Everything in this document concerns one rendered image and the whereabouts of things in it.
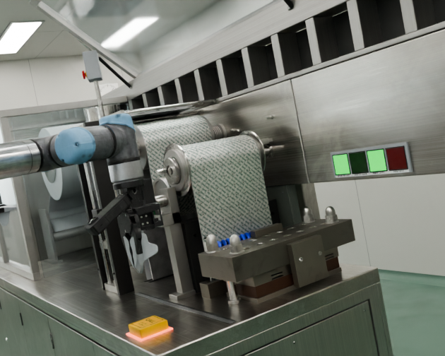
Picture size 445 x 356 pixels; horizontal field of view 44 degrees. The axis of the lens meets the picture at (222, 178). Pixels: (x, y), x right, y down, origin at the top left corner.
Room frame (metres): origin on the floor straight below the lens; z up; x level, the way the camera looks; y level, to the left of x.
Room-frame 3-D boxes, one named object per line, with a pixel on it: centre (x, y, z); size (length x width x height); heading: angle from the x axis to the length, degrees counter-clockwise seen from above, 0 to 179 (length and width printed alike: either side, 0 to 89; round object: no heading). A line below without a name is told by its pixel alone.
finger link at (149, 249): (1.25, 0.20, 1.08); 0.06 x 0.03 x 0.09; 122
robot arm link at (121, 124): (1.26, 0.22, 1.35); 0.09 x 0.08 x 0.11; 144
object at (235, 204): (1.53, -0.02, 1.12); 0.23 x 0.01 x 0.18; 122
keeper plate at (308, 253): (1.38, -0.17, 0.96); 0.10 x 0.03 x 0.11; 122
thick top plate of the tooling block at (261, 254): (1.45, -0.11, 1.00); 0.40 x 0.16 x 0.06; 122
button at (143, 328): (1.25, 0.23, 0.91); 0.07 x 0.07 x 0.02; 32
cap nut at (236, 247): (1.32, 0.00, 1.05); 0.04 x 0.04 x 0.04
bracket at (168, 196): (1.52, 0.17, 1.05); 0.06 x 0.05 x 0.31; 122
